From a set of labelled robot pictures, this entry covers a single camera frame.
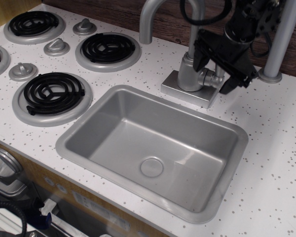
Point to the back right stove burner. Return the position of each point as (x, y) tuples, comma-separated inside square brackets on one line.
[(107, 52)]

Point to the grey stove knob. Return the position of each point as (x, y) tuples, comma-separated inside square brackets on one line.
[(84, 27), (56, 48), (23, 72)]

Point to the grey stove knob top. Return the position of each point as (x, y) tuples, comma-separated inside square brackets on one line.
[(84, 27)]

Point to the grey stove knob middle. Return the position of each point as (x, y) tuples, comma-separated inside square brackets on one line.
[(56, 48)]

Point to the grey round oven dial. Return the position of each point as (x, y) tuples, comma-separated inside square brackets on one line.
[(10, 168)]

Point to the silver toy faucet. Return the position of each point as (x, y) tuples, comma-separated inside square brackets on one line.
[(185, 84)]

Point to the silver faucet lever handle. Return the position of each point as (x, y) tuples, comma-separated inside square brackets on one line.
[(211, 78)]

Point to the grey vertical support pole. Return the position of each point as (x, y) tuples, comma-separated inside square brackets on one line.
[(271, 72)]

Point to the grey toy sink basin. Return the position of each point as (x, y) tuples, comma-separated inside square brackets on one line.
[(176, 158)]

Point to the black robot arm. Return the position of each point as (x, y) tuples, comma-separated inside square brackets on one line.
[(251, 19)]

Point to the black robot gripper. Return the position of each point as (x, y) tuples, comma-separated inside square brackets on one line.
[(230, 51)]

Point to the back left stove burner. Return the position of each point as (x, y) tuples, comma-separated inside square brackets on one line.
[(34, 27)]

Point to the grey stove knob lower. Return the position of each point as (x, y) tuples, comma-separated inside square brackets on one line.
[(23, 72)]

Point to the front right stove burner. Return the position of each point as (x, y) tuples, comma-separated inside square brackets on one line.
[(52, 99)]

